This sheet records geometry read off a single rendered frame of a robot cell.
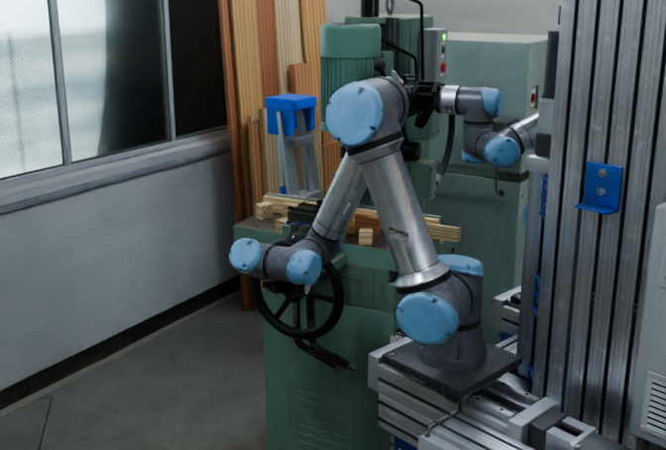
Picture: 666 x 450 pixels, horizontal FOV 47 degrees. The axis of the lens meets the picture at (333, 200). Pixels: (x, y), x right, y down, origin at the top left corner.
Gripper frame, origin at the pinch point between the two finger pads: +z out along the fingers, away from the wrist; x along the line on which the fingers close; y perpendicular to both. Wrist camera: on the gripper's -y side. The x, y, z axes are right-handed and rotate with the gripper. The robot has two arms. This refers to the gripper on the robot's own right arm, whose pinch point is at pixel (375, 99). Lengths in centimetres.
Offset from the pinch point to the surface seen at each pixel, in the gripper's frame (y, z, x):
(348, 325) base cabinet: -44, 5, 50
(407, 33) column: -7.1, 1.7, -31.7
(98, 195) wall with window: -69, 145, 7
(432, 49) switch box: -17.0, -3.3, -34.6
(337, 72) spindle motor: 3.8, 12.4, -5.7
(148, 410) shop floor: -104, 101, 80
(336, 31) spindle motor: 12.6, 12.4, -13.2
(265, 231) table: -25, 33, 33
